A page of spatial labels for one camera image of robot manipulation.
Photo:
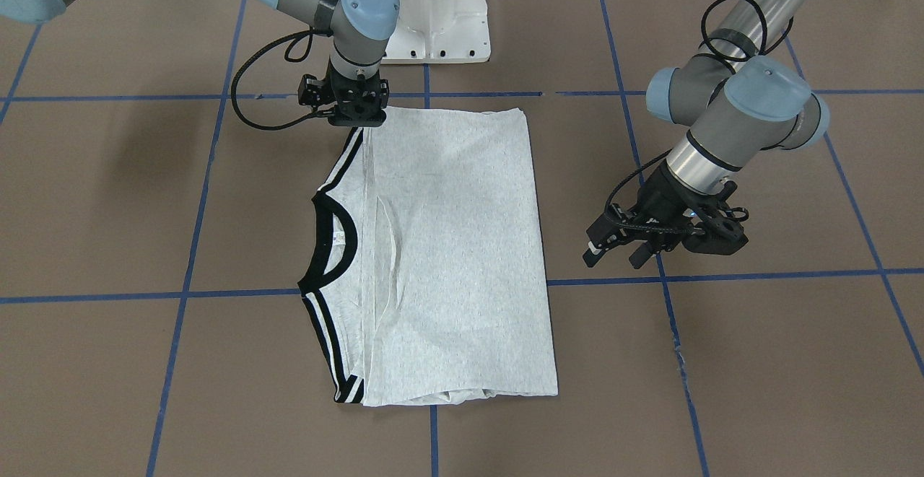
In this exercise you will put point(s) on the grey cartoon print t-shirt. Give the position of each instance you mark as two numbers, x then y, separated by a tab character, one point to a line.
427	282

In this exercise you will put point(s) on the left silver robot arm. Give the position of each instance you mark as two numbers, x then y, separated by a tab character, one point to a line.
735	101

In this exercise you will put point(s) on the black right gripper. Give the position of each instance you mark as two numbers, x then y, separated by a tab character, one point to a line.
315	92

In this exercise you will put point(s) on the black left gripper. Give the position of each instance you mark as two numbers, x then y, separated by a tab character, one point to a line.
658	194

